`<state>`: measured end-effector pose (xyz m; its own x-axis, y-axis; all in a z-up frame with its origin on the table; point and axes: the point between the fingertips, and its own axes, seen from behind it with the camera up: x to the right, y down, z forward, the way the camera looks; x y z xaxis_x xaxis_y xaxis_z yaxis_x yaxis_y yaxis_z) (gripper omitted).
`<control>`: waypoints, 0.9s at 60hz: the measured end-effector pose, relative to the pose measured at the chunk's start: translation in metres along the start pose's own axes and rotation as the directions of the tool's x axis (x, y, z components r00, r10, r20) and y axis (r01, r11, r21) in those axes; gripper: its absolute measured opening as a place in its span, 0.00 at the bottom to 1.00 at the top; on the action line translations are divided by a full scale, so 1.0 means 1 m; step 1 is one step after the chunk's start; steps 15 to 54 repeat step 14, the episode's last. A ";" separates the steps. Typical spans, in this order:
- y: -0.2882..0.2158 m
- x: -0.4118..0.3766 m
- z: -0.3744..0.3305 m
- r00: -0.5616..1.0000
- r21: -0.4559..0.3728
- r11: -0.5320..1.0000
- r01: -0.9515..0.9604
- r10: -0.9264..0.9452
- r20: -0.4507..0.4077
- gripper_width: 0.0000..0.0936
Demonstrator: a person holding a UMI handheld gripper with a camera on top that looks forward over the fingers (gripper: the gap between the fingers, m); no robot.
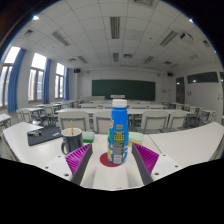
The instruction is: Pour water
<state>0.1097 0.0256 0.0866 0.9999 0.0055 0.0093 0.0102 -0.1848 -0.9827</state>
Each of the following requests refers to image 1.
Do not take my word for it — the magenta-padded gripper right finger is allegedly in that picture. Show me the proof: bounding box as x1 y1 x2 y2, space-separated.
131 142 184 186

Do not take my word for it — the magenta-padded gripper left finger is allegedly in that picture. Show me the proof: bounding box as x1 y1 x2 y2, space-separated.
43 143 94 186

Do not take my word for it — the blue drink bottle white cap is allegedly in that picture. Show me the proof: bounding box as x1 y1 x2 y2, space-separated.
107 98 130 166

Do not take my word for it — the dark blue mug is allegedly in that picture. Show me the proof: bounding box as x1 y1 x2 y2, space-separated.
60 127 84 156

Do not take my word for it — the yellow green sponge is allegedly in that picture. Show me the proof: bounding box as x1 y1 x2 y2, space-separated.
128 131 145 148

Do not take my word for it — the flat round red coaster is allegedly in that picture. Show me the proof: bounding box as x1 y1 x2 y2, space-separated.
99 151 130 168

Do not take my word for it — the wooden stick in mug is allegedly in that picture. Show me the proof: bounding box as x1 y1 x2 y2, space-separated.
69 119 75 136

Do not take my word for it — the group of white chairs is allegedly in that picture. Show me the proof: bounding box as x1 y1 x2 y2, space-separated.
15 103 218 135

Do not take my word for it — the flat black mouse pad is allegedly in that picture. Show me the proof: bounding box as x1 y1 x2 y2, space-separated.
26 125 63 147

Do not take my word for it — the group of classroom desks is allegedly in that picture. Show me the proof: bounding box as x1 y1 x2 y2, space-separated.
0 99 224 134

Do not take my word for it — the metal key bunch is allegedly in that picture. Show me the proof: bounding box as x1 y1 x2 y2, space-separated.
28 129 43 137

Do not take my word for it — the green chalkboard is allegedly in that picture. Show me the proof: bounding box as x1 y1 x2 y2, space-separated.
91 79 156 102

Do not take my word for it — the dark classroom door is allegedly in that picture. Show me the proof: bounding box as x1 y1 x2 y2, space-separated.
175 76 185 104

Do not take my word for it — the blue curtain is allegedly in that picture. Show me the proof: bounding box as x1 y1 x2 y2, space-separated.
42 58 52 104
7 48 27 114
64 67 71 101

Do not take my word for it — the classroom window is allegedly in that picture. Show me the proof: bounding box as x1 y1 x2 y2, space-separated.
0 46 21 108
28 53 48 102
54 63 66 100

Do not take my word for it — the ceiling projector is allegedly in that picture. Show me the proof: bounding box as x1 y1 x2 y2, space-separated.
179 32 195 43

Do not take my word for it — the group of ceiling lights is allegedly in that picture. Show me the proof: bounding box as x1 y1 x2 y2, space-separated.
23 0 211 68

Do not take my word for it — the dark high wall window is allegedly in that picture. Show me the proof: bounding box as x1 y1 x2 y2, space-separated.
186 71 219 84

